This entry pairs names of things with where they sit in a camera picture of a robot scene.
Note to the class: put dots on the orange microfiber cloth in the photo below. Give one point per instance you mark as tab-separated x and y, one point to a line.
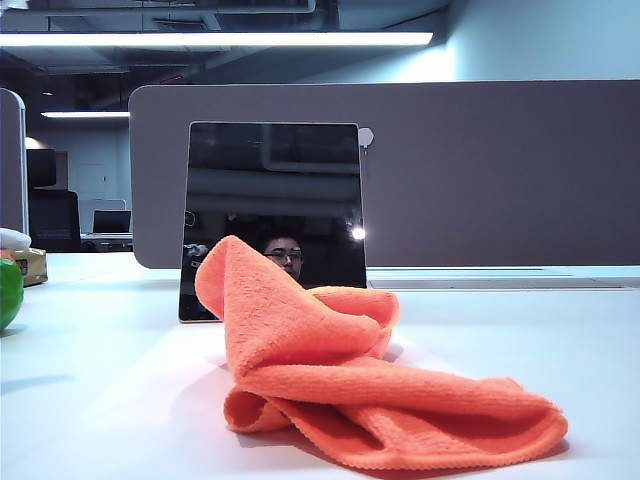
310	370

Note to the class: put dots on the white round adhesive hook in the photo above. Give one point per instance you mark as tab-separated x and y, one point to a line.
365	135

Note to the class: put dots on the large grey desk partition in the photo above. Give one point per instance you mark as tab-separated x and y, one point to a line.
500	175

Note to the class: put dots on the open laptop computer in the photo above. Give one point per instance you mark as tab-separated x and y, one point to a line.
112	222

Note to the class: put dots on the background office desk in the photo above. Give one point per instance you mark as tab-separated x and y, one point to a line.
105	241

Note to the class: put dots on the long ceiling light strip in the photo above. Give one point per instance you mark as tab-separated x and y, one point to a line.
215	39

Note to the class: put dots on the short ceiling light strip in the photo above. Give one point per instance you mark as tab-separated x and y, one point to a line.
85	114

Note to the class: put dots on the black office chair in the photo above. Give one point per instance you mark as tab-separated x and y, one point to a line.
54	220

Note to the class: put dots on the tan tissue box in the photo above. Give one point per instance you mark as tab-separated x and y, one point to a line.
34	267

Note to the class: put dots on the white tissue sheet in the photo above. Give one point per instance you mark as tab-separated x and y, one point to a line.
12	238

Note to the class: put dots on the green round toy fruit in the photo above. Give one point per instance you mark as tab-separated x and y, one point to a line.
9	295

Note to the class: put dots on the narrow grey partition panel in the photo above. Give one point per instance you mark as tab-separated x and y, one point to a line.
11	160

